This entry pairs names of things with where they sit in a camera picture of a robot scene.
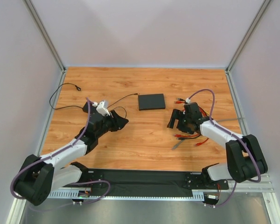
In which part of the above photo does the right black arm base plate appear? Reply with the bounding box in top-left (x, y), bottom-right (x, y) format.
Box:
top-left (185, 172), bottom-right (229, 190)

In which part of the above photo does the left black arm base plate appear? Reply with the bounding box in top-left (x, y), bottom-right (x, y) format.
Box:
top-left (66, 170), bottom-right (105, 188)

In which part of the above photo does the right aluminium frame post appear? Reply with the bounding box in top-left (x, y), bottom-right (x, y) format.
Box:
top-left (225, 0), bottom-right (273, 73)

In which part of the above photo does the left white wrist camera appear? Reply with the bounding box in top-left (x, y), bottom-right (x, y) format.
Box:
top-left (92, 100), bottom-right (110, 116)

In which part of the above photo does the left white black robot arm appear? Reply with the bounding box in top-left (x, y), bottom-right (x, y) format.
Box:
top-left (10, 110), bottom-right (129, 206)

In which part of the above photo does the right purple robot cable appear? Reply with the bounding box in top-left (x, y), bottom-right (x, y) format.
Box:
top-left (186, 89), bottom-right (262, 209)

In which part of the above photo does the red ethernet cable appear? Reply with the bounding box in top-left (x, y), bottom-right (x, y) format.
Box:
top-left (174, 100), bottom-right (208, 139)

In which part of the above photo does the black cloth strip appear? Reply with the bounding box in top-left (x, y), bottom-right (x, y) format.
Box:
top-left (35, 166), bottom-right (262, 197)

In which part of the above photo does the grey slotted cable duct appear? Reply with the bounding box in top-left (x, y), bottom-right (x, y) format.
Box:
top-left (46, 190), bottom-right (206, 200)

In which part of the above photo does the black network switch box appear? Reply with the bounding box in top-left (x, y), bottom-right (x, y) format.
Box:
top-left (138, 93), bottom-right (166, 111)

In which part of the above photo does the thin black power cable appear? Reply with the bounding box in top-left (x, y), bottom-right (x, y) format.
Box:
top-left (49, 83), bottom-right (139, 120)

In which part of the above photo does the front aluminium rail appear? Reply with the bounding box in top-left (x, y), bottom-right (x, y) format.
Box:
top-left (18, 169), bottom-right (274, 193)

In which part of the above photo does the black power adapter brick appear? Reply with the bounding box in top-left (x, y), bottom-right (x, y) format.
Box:
top-left (82, 102), bottom-right (93, 113)

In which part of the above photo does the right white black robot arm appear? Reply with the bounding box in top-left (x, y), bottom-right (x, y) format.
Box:
top-left (167, 102), bottom-right (268, 183)

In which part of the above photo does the aluminium frame post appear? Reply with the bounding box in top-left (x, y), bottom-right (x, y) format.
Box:
top-left (225, 0), bottom-right (273, 73)
top-left (23, 0), bottom-right (66, 72)

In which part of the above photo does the grey ethernet cable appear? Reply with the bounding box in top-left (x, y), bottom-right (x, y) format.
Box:
top-left (171, 117), bottom-right (245, 150)

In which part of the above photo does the left aluminium frame post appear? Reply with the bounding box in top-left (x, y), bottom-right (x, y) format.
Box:
top-left (23, 0), bottom-right (66, 72)

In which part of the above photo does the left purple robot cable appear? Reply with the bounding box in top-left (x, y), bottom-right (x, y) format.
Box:
top-left (10, 97), bottom-right (112, 212)

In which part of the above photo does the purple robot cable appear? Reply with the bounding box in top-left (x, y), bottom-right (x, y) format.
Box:
top-left (10, 97), bottom-right (112, 212)
top-left (186, 89), bottom-right (262, 209)

